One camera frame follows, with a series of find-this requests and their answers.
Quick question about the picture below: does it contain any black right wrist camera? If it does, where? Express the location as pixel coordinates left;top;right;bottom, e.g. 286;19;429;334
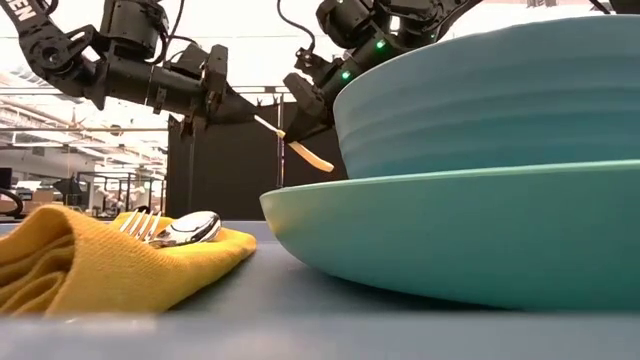
293;46;329;76

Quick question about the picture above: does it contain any blue plastic serving tray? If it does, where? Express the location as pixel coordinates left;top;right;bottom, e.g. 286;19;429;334
0;219;640;360

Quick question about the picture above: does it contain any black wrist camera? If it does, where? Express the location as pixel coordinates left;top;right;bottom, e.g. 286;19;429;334
172;42;209;76
293;46;329;76

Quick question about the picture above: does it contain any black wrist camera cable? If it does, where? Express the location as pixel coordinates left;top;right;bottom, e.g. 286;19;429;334
276;0;317;54
158;0;201;66

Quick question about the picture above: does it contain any knife with yellow handle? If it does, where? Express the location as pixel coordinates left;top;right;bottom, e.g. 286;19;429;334
253;114;335;174

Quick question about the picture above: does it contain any yellow cloth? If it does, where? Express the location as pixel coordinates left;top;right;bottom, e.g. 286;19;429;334
0;204;258;316

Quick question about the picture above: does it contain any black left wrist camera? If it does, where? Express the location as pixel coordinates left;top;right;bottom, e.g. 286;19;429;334
172;42;209;76

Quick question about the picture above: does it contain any brown cardboard box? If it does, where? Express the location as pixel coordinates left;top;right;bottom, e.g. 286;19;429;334
29;188;55;214

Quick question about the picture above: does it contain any blue bowl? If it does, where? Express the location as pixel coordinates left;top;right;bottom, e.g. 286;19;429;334
332;14;640;180

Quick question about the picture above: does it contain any black partition panel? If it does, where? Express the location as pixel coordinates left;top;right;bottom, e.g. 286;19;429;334
166;102;350;222

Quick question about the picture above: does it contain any fork with orange handle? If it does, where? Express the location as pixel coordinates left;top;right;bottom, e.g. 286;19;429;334
118;208;164;245

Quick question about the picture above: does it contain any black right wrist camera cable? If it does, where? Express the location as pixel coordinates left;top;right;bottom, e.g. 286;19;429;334
276;0;317;54

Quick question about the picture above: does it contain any turquoise plate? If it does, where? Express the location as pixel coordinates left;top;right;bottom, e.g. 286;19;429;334
259;159;640;314

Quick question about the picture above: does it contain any spoon with orange handle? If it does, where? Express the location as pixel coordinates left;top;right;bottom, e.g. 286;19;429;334
148;210;223;249

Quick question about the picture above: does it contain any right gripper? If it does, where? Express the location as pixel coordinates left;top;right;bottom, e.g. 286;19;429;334
282;72;335;144

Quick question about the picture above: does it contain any black left wrist camera cable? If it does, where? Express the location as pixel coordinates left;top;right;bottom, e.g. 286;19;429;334
158;0;201;66

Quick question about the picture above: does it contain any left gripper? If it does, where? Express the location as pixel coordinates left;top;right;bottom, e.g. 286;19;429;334
177;42;262;139

